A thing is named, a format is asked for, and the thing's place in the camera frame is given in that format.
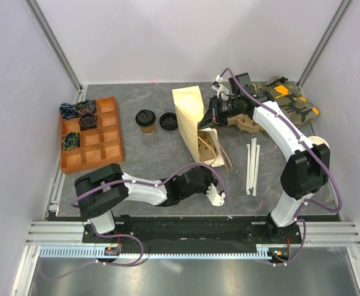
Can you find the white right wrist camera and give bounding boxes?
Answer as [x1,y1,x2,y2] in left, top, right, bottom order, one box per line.
[211,75,230,101]

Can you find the purple cable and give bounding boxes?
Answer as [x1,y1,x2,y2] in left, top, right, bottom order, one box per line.
[39,162,229,281]
[219,67,343,268]

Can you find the slotted cable duct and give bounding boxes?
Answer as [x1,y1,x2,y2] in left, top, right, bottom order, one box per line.
[39,245,281,260]

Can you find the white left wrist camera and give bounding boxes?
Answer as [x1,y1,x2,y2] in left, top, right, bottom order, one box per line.
[206,184,225,207]

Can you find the white wrapped straw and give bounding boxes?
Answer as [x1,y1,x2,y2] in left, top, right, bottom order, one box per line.
[252,144,260,196]
[246,138,257,195]

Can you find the stack of paper cups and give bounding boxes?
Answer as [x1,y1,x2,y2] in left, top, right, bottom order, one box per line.
[308,136,330,148]

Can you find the black cup lid on table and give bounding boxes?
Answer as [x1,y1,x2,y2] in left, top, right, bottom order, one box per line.
[159,112,178,131]

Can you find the blue patterned rolled cloth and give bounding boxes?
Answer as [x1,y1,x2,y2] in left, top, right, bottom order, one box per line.
[59,103,79,120]

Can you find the black plastic cup lid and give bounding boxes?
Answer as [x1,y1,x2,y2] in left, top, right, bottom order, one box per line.
[135,109,156,128]

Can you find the brown patterned rolled cloth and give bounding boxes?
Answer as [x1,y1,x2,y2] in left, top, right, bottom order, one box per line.
[78,112,98,131]

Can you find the blue yellow rolled cloth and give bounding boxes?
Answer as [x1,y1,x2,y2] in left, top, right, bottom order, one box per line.
[62,131,80,151]

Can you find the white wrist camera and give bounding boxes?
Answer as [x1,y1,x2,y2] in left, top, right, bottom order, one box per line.
[211,75,230,101]
[206,184,225,207]

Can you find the orange compartment tray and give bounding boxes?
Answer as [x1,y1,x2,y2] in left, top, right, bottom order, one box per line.
[59,97,125,175]

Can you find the camouflage folded cloth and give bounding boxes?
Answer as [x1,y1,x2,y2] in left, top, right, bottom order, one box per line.
[253,76,320,128]

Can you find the beige paper bag with handles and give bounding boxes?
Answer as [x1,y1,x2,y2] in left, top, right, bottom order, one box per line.
[172,86,233,171]

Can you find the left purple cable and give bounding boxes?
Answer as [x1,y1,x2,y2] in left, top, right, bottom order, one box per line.
[39,162,229,281]

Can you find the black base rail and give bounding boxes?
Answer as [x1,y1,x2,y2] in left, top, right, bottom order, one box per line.
[82,214,304,250]

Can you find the dark patterned rolled cloth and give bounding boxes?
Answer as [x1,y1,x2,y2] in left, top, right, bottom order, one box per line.
[73,100,97,113]

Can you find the single brown paper cup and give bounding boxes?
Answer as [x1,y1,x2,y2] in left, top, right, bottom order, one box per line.
[140,123,156,135]

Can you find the brown cardboard cup carrier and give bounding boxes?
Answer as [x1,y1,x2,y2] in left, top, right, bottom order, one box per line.
[228,114,261,134]
[198,131,217,166]

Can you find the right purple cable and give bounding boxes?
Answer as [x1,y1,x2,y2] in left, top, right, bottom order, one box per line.
[219,67,343,268]

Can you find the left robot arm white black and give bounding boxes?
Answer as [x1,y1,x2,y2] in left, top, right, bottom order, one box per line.
[72,163,228,242]

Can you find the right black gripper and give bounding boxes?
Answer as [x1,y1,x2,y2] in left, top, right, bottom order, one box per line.
[197,95,240,131]

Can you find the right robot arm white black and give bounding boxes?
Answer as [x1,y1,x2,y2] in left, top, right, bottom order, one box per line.
[198,73,332,243]

